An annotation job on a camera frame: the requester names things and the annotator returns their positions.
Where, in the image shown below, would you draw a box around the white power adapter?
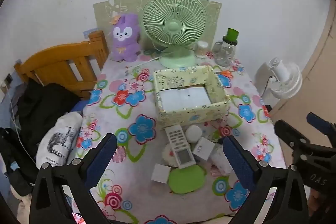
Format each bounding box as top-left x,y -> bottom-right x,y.
192,137 -> 216,161
152,164 -> 171,184

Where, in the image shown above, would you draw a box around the glass jar with green lid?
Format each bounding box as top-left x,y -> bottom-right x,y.
212,28 -> 238,67

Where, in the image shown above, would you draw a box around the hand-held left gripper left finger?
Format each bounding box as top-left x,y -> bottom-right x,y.
29,133 -> 118,224

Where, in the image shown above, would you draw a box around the yellow patterned storage box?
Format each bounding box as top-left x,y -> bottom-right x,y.
153,65 -> 231,130

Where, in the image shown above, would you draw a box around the white printed bag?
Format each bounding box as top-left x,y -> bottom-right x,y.
35,112 -> 84,169

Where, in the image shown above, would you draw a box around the white round container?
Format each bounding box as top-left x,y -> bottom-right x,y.
185,125 -> 202,144

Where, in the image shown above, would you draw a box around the clear cotton swab packet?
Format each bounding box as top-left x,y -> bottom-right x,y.
210,145 -> 231,176

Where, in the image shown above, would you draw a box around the black bag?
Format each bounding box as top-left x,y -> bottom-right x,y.
0,127 -> 40,195

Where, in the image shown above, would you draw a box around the beige wooden cabinet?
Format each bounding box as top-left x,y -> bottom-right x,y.
270,11 -> 336,135

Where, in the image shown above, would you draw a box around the white floor fan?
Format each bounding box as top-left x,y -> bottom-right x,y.
256,57 -> 303,104

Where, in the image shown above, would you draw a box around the white fan power cable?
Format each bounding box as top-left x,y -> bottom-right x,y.
126,55 -> 168,69

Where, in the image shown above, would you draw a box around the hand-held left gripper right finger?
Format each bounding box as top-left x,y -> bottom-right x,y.
222,135 -> 309,224

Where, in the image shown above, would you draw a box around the white remote control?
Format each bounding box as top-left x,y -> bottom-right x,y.
165,124 -> 196,169

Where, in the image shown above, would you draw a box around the black fan cord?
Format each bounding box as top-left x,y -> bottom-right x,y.
262,76 -> 274,98

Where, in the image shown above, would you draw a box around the green desk fan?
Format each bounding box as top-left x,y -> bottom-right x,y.
142,0 -> 207,69

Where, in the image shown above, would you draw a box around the blue wall sticker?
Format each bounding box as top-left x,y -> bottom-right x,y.
83,26 -> 98,38

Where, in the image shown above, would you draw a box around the cotton swab jar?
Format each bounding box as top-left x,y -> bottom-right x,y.
196,41 -> 209,58

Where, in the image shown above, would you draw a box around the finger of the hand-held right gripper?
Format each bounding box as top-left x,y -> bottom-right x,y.
307,112 -> 336,146
274,120 -> 311,149

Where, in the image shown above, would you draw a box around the black clothing pile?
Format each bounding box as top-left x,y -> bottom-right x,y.
16,80 -> 82,159

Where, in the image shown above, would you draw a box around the white tissue packs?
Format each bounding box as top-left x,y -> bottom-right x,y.
159,86 -> 212,112

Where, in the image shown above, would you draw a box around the thin white charging cable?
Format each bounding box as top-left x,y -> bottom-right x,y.
1,84 -> 37,164

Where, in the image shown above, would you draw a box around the green oval case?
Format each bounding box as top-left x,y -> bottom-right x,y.
168,164 -> 206,193

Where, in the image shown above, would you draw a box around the purple plush rabbit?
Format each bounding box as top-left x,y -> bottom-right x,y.
109,13 -> 141,62

